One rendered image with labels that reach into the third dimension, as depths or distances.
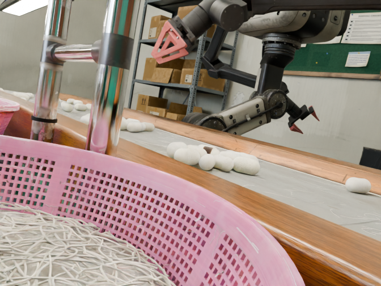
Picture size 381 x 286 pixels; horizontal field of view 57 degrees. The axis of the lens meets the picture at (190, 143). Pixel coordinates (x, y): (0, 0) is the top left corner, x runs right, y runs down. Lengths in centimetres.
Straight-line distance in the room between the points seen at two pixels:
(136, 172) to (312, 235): 11
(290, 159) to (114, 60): 41
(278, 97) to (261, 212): 113
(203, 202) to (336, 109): 259
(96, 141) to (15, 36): 499
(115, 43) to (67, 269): 15
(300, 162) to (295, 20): 69
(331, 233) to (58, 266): 12
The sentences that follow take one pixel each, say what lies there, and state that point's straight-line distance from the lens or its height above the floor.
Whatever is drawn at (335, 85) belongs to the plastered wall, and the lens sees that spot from 279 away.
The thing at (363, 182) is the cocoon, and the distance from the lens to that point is 50.
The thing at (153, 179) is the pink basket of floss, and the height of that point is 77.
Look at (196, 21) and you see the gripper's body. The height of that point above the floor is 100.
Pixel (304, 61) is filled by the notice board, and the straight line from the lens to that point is 295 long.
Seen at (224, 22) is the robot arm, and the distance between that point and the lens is 78.
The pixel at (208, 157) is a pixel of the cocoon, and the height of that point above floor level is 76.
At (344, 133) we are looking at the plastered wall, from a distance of 270.
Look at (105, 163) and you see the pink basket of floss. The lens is 23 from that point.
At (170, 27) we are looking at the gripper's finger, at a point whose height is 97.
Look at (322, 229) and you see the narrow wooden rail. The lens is 18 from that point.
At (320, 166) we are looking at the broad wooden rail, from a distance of 58.
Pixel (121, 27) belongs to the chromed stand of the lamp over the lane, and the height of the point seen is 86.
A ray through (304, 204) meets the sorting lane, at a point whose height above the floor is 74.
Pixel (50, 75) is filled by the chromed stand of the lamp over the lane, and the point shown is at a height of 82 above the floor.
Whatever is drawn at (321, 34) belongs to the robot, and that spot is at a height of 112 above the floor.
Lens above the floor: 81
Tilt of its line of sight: 6 degrees down
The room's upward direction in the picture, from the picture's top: 10 degrees clockwise
